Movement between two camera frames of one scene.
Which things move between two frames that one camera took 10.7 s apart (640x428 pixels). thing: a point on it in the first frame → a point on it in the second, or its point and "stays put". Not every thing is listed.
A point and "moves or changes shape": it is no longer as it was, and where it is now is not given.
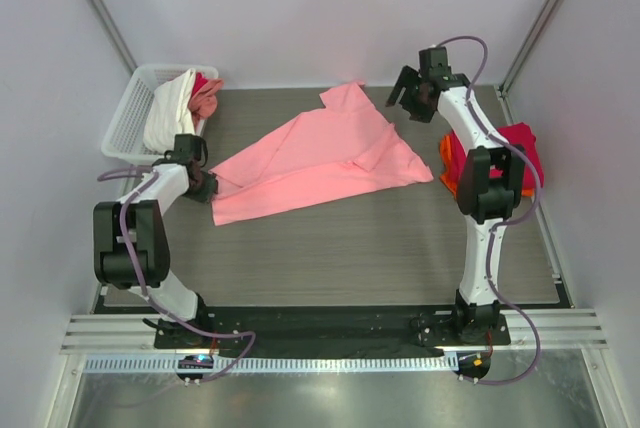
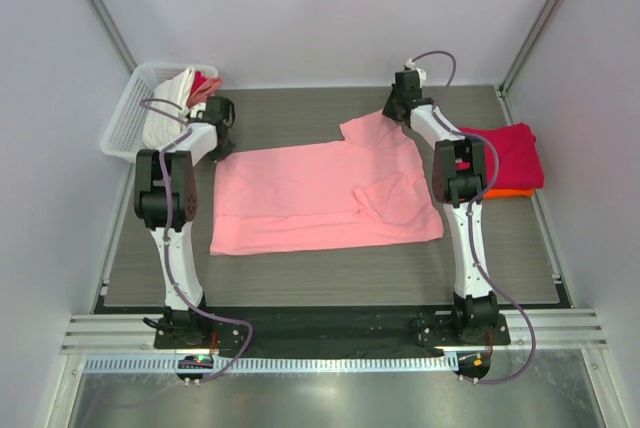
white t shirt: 168,114 stays put
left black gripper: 204,186 → 223,145
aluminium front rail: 570,329 stays put
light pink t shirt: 341,146 moves or changes shape
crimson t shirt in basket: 200,81 stays put
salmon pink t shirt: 204,102 stays put
